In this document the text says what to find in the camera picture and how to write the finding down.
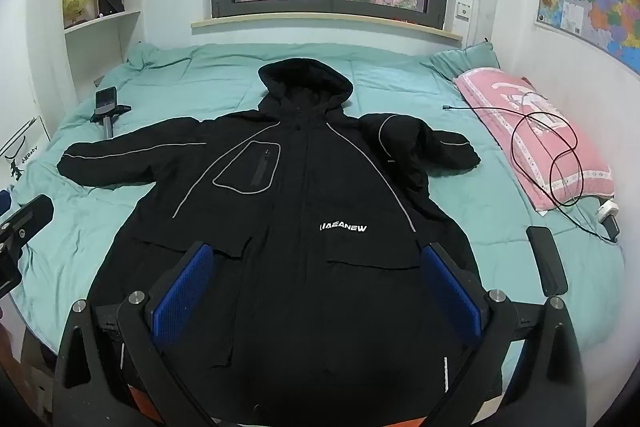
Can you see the black phone on bed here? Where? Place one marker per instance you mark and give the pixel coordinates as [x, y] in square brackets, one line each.
[547, 262]

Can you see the teal pillow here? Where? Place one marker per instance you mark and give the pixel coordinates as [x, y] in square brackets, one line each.
[460, 59]

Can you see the white printed board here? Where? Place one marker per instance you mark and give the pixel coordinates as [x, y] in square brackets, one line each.
[20, 147]

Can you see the white bookshelf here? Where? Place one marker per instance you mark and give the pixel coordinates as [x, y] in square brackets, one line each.
[100, 23]

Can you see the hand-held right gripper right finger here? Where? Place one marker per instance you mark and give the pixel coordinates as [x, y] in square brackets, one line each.
[450, 294]

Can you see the black hooded jacket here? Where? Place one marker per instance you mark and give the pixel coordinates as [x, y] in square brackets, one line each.
[300, 187]

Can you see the teal bed blanket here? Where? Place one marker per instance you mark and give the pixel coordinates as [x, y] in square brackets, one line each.
[400, 97]

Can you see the white wall switch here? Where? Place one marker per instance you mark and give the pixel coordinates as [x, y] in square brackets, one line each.
[463, 11]

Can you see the black smartphone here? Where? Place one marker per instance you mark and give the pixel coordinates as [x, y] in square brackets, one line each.
[106, 99]

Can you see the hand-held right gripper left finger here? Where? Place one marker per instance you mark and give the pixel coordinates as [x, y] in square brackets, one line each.
[184, 289]

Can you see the pink pillow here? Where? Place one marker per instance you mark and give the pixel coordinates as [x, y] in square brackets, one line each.
[500, 107]

